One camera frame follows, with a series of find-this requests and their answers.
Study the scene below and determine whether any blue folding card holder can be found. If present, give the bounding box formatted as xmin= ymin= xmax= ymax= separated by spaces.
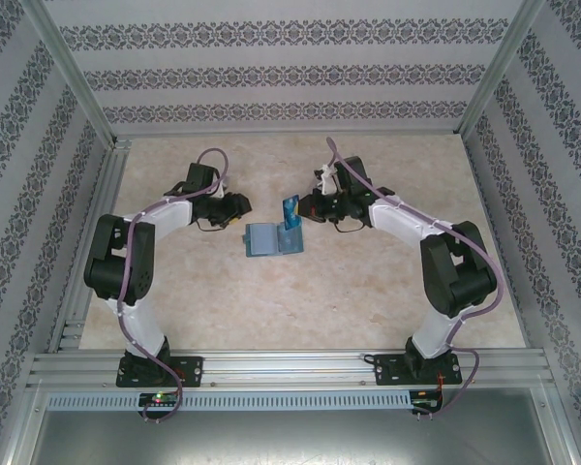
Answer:
xmin=241 ymin=221 xmax=307 ymax=260

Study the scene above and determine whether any left controller circuit board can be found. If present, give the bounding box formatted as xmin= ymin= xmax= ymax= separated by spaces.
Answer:
xmin=138 ymin=390 xmax=181 ymax=408

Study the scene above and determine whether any controller circuit board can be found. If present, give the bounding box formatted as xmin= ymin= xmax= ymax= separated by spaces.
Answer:
xmin=411 ymin=396 xmax=444 ymax=413
xmin=138 ymin=390 xmax=181 ymax=408

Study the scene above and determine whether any right controller circuit board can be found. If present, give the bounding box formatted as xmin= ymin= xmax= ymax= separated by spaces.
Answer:
xmin=411 ymin=396 xmax=444 ymax=413

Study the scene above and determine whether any grey metal panel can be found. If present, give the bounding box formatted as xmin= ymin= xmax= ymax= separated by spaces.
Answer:
xmin=28 ymin=410 xmax=554 ymax=465

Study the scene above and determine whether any thin black right gripper wire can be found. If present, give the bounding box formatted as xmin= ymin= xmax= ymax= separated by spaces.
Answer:
xmin=330 ymin=216 xmax=365 ymax=234

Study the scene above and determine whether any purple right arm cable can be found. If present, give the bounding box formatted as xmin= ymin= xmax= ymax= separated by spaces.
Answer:
xmin=324 ymin=137 xmax=506 ymax=418

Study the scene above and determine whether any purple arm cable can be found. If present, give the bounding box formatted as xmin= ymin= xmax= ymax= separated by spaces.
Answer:
xmin=324 ymin=137 xmax=506 ymax=418
xmin=115 ymin=147 xmax=233 ymax=421

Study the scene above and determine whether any aluminium back frame bar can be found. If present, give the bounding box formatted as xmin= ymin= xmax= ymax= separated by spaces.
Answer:
xmin=111 ymin=126 xmax=465 ymax=140

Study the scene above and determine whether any aluminium side table rail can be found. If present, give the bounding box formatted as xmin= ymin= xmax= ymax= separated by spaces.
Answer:
xmin=47 ymin=138 xmax=135 ymax=353

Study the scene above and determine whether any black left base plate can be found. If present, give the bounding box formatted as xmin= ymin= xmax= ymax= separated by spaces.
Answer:
xmin=117 ymin=356 xmax=205 ymax=389

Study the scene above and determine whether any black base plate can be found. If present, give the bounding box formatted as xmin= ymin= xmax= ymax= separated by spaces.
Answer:
xmin=373 ymin=352 xmax=462 ymax=388
xmin=117 ymin=356 xmax=205 ymax=389

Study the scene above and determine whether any aluminium mounting rail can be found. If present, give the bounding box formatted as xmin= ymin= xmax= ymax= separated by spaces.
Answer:
xmin=26 ymin=349 xmax=549 ymax=389

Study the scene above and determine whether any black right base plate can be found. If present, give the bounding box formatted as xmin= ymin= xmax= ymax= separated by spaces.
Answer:
xmin=373 ymin=352 xmax=462 ymax=388

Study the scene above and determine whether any grey slotted cable duct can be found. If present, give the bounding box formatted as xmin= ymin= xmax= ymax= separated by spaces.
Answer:
xmin=46 ymin=389 xmax=413 ymax=413

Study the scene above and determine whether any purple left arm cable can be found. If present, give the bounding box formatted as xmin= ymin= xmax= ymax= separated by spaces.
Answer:
xmin=115 ymin=147 xmax=233 ymax=421

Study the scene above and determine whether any short aluminium frame post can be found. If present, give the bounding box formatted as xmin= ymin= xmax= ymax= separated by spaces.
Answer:
xmin=532 ymin=387 xmax=581 ymax=465
xmin=0 ymin=380 xmax=50 ymax=465

